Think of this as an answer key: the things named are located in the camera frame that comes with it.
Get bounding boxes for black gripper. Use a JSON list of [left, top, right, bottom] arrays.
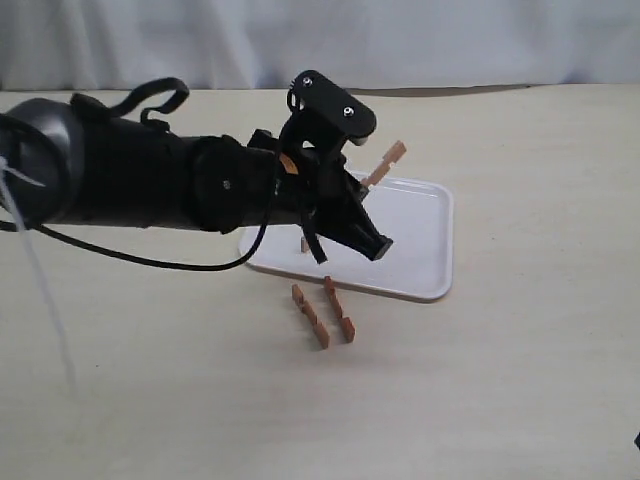
[[192, 129, 393, 264]]

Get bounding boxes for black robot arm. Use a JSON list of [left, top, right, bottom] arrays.
[[1, 94, 392, 262]]

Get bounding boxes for white plastic tray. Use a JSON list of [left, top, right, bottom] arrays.
[[246, 176, 454, 302]]

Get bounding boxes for white zip tie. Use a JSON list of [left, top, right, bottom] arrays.
[[1, 156, 77, 397]]

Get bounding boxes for white backdrop curtain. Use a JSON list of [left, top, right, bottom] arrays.
[[1, 1, 639, 90]]

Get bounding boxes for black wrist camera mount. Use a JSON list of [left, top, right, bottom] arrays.
[[278, 70, 377, 161]]

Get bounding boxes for black cable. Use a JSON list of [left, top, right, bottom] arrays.
[[0, 77, 281, 272]]

